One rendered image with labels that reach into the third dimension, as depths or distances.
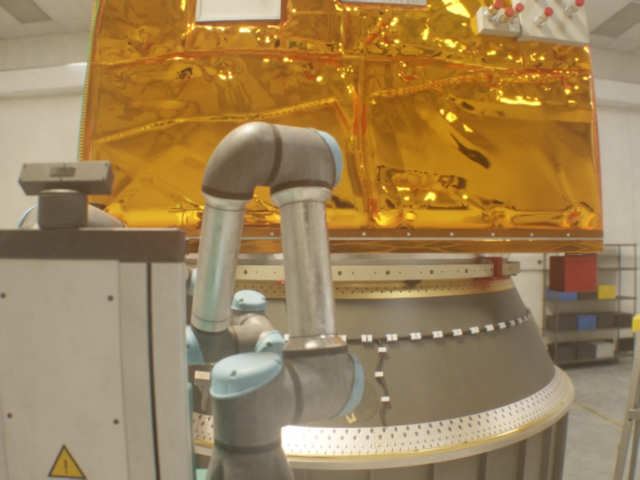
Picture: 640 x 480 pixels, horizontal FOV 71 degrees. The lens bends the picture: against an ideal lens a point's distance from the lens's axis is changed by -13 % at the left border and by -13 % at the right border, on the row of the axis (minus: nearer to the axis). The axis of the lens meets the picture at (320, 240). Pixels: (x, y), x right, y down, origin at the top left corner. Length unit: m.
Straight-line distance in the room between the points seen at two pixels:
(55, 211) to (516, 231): 1.55
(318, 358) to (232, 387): 0.16
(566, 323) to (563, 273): 5.81
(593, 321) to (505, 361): 6.25
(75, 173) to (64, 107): 7.62
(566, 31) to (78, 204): 1.83
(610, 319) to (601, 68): 4.21
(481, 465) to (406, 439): 0.30
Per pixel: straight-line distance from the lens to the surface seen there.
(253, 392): 0.79
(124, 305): 0.67
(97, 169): 0.71
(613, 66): 9.55
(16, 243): 0.72
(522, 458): 1.85
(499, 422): 1.73
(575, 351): 7.97
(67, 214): 0.69
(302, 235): 0.88
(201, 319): 0.97
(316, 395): 0.85
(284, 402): 0.82
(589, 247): 2.02
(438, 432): 1.59
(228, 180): 0.87
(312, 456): 1.49
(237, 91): 1.78
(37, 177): 0.73
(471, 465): 1.69
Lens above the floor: 1.75
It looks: 2 degrees up
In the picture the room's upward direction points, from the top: straight up
